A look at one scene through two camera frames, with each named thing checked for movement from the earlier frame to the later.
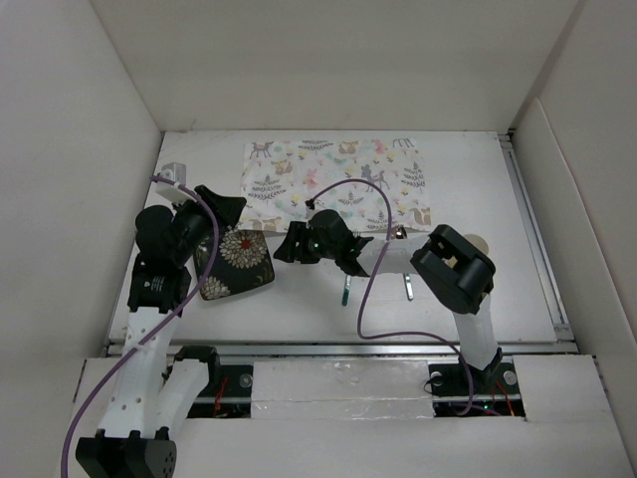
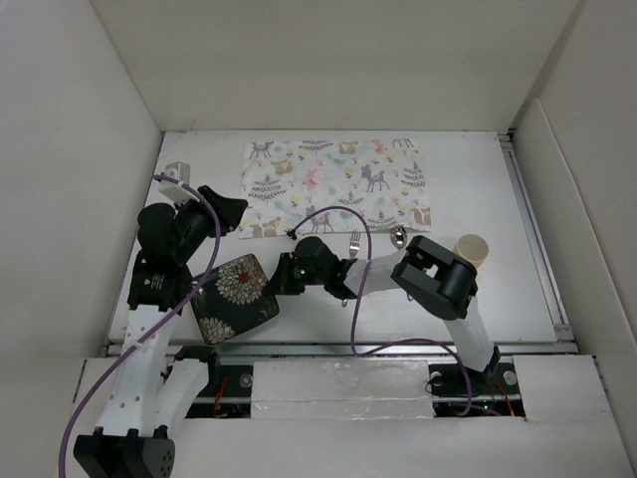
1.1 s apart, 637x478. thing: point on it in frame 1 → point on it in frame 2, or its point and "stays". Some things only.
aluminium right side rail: [561, 324] stays
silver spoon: [400, 232] stays
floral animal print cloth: [280, 177] stays
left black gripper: [226, 209] stays
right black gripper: [298, 231] → [282, 281]
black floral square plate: [243, 263] → [235, 296]
